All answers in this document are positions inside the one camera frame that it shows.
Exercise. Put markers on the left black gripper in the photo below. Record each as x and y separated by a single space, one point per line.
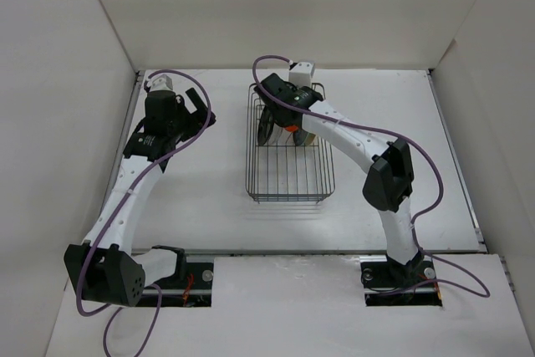
196 121

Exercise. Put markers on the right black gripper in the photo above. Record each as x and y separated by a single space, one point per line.
293 88

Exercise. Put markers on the blue floral green plate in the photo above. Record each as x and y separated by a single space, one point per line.
300 137

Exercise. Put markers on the cream plate with black pattern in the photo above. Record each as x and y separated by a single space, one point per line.
310 139

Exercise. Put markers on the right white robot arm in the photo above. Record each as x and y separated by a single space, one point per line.
305 113

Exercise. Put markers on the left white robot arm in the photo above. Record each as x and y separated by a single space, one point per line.
102 268

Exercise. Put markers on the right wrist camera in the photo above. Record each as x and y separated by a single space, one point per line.
301 73

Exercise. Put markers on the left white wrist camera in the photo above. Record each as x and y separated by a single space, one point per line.
158 82

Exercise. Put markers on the grey wire dish rack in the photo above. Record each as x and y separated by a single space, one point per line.
285 172

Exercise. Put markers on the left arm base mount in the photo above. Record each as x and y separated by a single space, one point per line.
191 285

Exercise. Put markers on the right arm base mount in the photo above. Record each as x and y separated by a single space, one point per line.
388 285

